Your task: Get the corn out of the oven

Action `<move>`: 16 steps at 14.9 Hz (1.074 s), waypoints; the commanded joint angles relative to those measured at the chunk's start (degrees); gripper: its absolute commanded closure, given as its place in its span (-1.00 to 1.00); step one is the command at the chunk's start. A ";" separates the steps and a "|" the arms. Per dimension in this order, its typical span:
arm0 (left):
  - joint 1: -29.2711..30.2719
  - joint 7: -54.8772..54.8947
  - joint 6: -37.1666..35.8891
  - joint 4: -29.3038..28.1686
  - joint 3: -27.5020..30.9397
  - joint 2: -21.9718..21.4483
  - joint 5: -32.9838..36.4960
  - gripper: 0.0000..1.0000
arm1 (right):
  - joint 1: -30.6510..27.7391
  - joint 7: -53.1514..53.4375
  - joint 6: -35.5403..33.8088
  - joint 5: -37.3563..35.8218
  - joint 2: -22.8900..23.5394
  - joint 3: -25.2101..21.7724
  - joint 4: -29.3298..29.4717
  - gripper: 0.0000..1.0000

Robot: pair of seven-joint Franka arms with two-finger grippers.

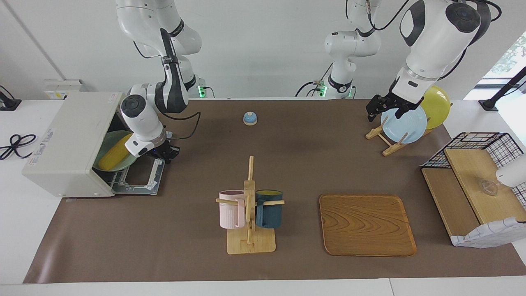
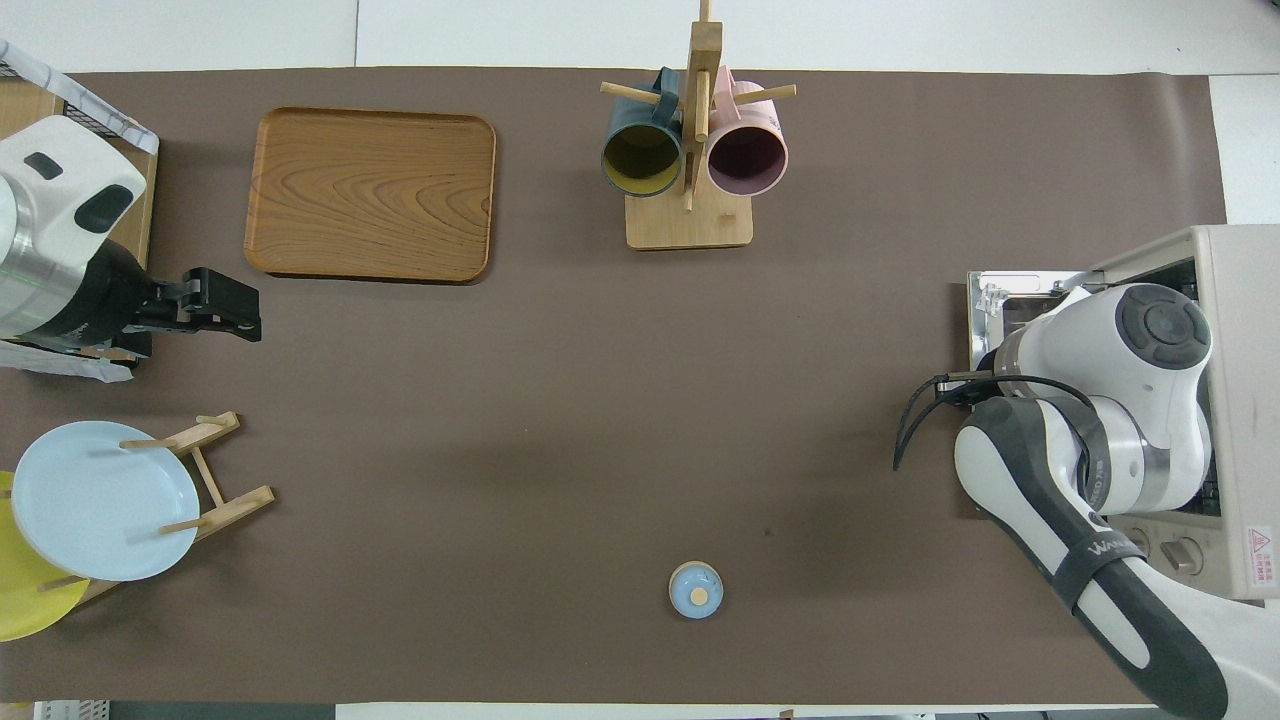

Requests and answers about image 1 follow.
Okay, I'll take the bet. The glass oven door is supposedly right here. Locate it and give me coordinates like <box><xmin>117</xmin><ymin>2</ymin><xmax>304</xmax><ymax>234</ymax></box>
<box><xmin>112</xmin><ymin>158</ymin><xmax>166</xmax><ymax>194</ymax></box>

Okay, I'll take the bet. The yellow corn cob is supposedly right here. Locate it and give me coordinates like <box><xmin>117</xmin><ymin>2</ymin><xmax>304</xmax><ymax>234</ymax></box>
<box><xmin>98</xmin><ymin>134</ymin><xmax>134</xmax><ymax>171</ymax></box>

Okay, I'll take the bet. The pale green plate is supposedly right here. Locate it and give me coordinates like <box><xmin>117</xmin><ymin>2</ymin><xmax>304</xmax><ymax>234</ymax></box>
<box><xmin>94</xmin><ymin>131</ymin><xmax>138</xmax><ymax>171</ymax></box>

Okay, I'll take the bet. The beige toaster oven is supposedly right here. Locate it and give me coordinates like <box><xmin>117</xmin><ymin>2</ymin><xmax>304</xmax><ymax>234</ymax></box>
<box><xmin>23</xmin><ymin>91</ymin><xmax>126</xmax><ymax>198</ymax></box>

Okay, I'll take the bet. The light blue plate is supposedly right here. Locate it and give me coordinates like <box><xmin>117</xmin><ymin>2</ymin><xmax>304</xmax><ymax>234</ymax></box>
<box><xmin>381</xmin><ymin>105</ymin><xmax>428</xmax><ymax>144</ymax></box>

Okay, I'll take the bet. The yellow plate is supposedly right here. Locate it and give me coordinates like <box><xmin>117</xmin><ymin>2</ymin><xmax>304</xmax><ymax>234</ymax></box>
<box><xmin>420</xmin><ymin>86</ymin><xmax>451</xmax><ymax>130</ymax></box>

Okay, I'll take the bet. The wooden plate rack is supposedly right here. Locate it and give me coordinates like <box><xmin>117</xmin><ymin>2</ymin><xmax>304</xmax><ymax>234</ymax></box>
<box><xmin>366</xmin><ymin>123</ymin><xmax>436</xmax><ymax>157</ymax></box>

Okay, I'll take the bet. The brown table mat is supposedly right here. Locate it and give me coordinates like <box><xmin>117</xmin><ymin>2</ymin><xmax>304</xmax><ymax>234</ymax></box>
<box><xmin>23</xmin><ymin>99</ymin><xmax>526</xmax><ymax>284</ymax></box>

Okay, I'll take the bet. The pink mug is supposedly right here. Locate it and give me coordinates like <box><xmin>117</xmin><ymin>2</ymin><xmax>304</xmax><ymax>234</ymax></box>
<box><xmin>219</xmin><ymin>190</ymin><xmax>246</xmax><ymax>229</ymax></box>

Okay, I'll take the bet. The wooden serving tray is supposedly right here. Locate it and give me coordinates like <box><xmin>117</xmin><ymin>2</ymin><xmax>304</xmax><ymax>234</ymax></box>
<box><xmin>319</xmin><ymin>194</ymin><xmax>417</xmax><ymax>257</ymax></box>

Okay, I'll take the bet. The clear glass object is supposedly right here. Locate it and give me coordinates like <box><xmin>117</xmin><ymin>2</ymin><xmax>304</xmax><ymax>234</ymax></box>
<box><xmin>479</xmin><ymin>179</ymin><xmax>501</xmax><ymax>197</ymax></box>

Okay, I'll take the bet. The dark blue mug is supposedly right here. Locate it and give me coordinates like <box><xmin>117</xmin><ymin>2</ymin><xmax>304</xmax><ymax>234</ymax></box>
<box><xmin>256</xmin><ymin>190</ymin><xmax>284</xmax><ymax>229</ymax></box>

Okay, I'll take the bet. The wooden mug tree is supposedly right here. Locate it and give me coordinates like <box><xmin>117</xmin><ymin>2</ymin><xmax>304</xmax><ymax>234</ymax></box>
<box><xmin>216</xmin><ymin>155</ymin><xmax>285</xmax><ymax>254</ymax></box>

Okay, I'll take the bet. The white rounded plastic object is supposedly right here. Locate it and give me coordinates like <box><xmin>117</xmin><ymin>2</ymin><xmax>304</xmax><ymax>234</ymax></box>
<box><xmin>496</xmin><ymin>154</ymin><xmax>526</xmax><ymax>187</ymax></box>

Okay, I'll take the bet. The white checkered cloth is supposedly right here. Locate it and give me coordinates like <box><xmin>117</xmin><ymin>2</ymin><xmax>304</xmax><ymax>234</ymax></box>
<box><xmin>451</xmin><ymin>217</ymin><xmax>526</xmax><ymax>248</ymax></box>

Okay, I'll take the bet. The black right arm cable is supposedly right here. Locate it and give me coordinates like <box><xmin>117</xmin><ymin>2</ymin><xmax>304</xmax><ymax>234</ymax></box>
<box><xmin>164</xmin><ymin>110</ymin><xmax>202</xmax><ymax>140</ymax></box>

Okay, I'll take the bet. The metal oven wire rack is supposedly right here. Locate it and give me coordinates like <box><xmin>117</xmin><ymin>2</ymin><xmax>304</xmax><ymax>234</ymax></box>
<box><xmin>99</xmin><ymin>169</ymin><xmax>126</xmax><ymax>185</ymax></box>

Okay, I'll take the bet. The black arm base cable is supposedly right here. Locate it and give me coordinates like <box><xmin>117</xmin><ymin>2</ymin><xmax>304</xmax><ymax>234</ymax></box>
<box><xmin>295</xmin><ymin>62</ymin><xmax>334</xmax><ymax>98</ymax></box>

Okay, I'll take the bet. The black wire basket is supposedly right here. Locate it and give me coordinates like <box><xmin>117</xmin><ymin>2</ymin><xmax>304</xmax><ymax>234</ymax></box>
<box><xmin>421</xmin><ymin>132</ymin><xmax>526</xmax><ymax>206</ymax></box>

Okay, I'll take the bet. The black camera stand clamp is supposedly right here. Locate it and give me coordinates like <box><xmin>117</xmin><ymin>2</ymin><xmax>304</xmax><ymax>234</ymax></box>
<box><xmin>479</xmin><ymin>66</ymin><xmax>526</xmax><ymax>111</ymax></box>
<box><xmin>0</xmin><ymin>86</ymin><xmax>22</xmax><ymax>111</ymax></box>

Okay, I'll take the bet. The white wall socket box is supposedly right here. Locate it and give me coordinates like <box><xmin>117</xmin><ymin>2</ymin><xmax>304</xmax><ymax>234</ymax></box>
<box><xmin>43</xmin><ymin>79</ymin><xmax>83</xmax><ymax>100</ymax></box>

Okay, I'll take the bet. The black coiled table cable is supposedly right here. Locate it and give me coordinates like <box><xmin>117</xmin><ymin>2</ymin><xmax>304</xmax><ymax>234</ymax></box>
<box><xmin>0</xmin><ymin>134</ymin><xmax>37</xmax><ymax>161</ymax></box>

